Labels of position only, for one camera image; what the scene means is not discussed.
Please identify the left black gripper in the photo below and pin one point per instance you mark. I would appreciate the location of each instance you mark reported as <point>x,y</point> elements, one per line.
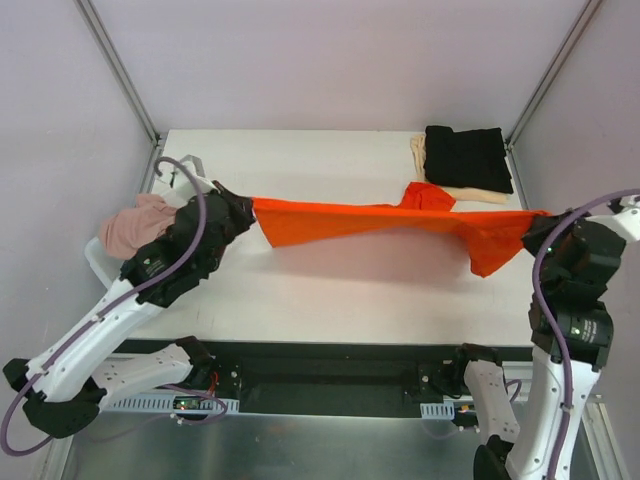
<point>235,210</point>

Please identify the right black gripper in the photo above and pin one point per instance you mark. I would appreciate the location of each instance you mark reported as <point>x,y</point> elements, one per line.
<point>538,229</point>

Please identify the orange t shirt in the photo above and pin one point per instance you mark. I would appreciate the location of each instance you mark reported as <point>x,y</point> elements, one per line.
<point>491,239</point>

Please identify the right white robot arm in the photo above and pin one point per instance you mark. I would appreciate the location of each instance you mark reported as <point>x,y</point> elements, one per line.
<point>571,340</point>

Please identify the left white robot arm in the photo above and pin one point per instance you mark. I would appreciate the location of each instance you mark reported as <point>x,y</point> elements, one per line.
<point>65,388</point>

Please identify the white plastic basket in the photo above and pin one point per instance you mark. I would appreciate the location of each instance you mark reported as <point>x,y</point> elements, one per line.
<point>175,189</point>

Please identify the pink t shirt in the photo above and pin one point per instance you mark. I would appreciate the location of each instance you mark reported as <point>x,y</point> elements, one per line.
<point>124,233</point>

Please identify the folded black t shirt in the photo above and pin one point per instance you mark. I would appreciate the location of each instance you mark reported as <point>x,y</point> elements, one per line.
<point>467,159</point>

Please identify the folded beige t shirt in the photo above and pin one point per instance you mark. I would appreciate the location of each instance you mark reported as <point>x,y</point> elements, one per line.
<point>418,149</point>

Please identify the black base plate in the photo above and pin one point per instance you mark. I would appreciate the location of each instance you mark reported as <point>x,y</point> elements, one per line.
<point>355,380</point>

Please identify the left white cable duct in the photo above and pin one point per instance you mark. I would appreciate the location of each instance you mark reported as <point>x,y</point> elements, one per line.
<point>157,403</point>

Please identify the white cable duct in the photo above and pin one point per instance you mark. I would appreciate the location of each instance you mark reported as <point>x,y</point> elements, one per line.
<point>157,403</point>
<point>443,411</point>

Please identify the right white cable duct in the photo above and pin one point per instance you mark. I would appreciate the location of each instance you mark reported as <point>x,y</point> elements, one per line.
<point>443,411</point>

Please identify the right aluminium frame post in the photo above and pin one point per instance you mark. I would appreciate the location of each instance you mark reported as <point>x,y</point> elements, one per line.
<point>579,26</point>

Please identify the aluminium frame post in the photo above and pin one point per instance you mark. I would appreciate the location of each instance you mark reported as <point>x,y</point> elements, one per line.
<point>101,36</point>
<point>579,26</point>

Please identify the left aluminium frame post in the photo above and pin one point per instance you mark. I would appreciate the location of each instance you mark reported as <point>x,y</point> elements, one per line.
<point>101,36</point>

